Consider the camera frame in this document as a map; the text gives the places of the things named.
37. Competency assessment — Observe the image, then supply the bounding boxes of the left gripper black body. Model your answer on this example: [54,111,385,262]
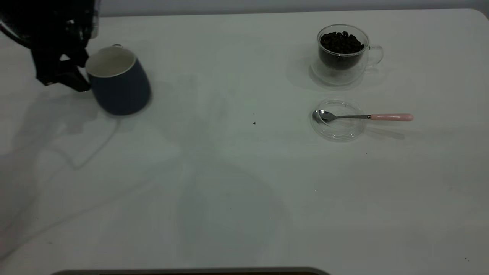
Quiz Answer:
[0,0,99,50]

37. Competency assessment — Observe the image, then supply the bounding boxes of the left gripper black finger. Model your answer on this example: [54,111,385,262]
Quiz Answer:
[31,50,91,92]
[61,48,89,68]

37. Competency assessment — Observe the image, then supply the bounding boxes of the dark blue ceramic mug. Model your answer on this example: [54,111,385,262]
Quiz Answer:
[85,44,152,116]

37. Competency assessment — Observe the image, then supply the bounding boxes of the metal spoon with pink handle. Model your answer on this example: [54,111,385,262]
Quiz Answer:
[312,110,414,123]

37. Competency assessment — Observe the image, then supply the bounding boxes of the dark roasted coffee beans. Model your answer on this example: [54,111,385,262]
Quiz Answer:
[319,31,364,71]

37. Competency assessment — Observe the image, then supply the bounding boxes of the clear glass saucer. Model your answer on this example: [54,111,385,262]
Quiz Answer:
[310,98,367,143]

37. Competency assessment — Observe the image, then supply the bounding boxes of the clear glass cup with handle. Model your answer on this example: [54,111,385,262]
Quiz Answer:
[310,24,384,86]

